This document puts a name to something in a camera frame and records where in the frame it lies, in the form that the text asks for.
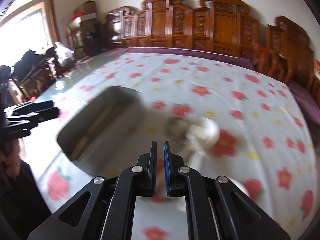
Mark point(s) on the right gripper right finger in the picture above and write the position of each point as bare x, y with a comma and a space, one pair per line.
216, 208

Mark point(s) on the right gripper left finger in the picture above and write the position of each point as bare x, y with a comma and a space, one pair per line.
103, 208

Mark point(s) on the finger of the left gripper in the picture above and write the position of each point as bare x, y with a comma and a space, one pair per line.
36, 117
28, 107

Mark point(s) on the cream plastic spoon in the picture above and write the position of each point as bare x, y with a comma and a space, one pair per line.
203, 134

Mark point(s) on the left hand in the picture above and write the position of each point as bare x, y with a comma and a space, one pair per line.
12, 161

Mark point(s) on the dark wooden chair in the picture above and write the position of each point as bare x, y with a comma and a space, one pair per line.
30, 76

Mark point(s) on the chopstick inside tray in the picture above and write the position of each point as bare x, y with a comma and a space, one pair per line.
91, 130

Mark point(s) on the white plastic bag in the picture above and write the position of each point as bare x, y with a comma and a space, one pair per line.
64, 54

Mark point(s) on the metal rectangular tray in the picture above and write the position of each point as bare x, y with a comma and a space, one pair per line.
106, 136

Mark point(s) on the strawberry flower tablecloth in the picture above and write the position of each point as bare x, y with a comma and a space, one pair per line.
276, 164

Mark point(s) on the cardboard box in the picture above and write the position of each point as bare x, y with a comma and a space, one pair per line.
88, 7

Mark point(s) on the wooden armchair right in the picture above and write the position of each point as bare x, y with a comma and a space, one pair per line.
268, 62

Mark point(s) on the red card sign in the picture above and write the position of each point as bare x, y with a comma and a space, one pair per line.
317, 68

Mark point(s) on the carved wooden bench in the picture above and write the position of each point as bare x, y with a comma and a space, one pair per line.
220, 26

